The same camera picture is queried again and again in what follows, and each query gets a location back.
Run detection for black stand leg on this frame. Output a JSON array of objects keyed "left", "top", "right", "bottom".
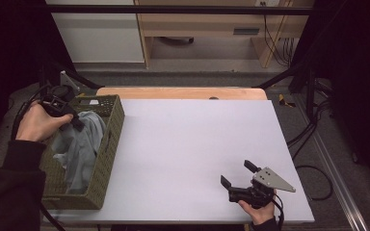
[
  {"left": 252, "top": 61, "right": 318, "bottom": 120},
  {"left": 41, "top": 60, "right": 106, "bottom": 90}
]

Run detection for white cabinet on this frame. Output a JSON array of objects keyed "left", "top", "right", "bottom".
[{"left": 44, "top": 0, "right": 145, "bottom": 64}]

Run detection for green woven basket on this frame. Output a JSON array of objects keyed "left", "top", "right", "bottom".
[{"left": 40, "top": 93, "right": 126, "bottom": 211}]

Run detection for light wooden desk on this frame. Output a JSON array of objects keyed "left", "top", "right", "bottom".
[{"left": 133, "top": 0, "right": 316, "bottom": 69}]

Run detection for person's left hand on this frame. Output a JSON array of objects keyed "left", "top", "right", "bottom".
[{"left": 14, "top": 101, "right": 74, "bottom": 143}]

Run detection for yellow and black floor item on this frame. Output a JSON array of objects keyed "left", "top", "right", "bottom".
[{"left": 277, "top": 93, "right": 297, "bottom": 109}]

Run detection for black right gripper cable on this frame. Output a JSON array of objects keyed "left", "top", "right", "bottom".
[{"left": 271, "top": 192, "right": 285, "bottom": 231}]

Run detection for black floor cables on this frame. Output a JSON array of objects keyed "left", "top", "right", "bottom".
[{"left": 286, "top": 80, "right": 334, "bottom": 202}]

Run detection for person's right hand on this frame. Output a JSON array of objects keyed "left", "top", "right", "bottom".
[{"left": 237, "top": 192, "right": 277, "bottom": 226}]

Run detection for grey desk drawer handle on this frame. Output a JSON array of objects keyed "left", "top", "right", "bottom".
[{"left": 232, "top": 27, "right": 261, "bottom": 36}]

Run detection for hanging black cables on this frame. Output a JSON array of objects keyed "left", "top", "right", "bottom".
[{"left": 262, "top": 2, "right": 296, "bottom": 67}]

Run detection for white wall socket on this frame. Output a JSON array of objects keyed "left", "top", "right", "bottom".
[{"left": 254, "top": 0, "right": 280, "bottom": 8}]

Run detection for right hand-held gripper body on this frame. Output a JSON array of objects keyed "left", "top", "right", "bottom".
[{"left": 227, "top": 166, "right": 298, "bottom": 210}]

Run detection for metal floor rail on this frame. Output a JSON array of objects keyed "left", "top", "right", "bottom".
[{"left": 293, "top": 95, "right": 370, "bottom": 231}]

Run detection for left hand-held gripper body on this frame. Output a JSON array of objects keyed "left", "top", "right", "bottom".
[{"left": 40, "top": 70, "right": 82, "bottom": 118}]

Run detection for black horizontal frame bar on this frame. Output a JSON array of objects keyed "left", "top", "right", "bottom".
[{"left": 44, "top": 4, "right": 314, "bottom": 16}]

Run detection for grey cloth garment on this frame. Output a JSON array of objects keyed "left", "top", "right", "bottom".
[{"left": 51, "top": 110, "right": 108, "bottom": 195}]

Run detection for white table cover sheet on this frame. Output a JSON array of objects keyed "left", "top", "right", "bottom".
[{"left": 42, "top": 98, "right": 316, "bottom": 225}]

